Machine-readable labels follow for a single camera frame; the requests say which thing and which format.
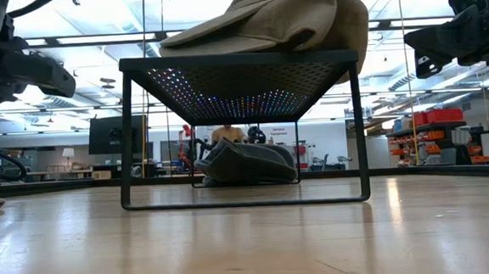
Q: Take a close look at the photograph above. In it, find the black storage shelf rack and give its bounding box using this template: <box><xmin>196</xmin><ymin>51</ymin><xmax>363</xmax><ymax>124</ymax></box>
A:
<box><xmin>386</xmin><ymin>118</ymin><xmax>489</xmax><ymax>171</ymax></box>

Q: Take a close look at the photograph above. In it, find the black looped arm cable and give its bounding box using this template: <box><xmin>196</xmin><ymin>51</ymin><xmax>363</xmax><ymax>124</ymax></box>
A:
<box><xmin>0</xmin><ymin>115</ymin><xmax>30</xmax><ymax>183</ymax></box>

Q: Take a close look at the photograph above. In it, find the large red storage bin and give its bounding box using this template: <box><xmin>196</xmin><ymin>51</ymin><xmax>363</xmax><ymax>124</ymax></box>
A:
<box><xmin>424</xmin><ymin>107</ymin><xmax>464</xmax><ymax>125</ymax></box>

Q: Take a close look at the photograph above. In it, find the white table lamp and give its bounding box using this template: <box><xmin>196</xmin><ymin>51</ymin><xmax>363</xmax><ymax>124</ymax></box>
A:
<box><xmin>60</xmin><ymin>147</ymin><xmax>76</xmax><ymax>169</ymax></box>

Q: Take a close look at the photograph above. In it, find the dark green baseball cap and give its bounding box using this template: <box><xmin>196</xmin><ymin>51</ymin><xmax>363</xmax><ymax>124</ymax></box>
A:
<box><xmin>193</xmin><ymin>132</ymin><xmax>299</xmax><ymax>190</ymax></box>
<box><xmin>248</xmin><ymin>140</ymin><xmax>298</xmax><ymax>174</ymax></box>

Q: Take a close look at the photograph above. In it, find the black wall monitor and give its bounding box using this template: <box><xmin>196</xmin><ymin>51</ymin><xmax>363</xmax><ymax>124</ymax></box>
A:
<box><xmin>87</xmin><ymin>113</ymin><xmax>149</xmax><ymax>157</ymax></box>

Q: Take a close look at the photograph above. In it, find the person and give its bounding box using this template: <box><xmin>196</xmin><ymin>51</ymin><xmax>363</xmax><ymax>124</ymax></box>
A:
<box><xmin>209</xmin><ymin>122</ymin><xmax>248</xmax><ymax>147</ymax></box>

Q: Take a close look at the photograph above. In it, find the black perforated metal stand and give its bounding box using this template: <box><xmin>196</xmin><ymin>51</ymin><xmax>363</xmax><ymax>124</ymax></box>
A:
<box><xmin>111</xmin><ymin>43</ymin><xmax>372</xmax><ymax>217</ymax></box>

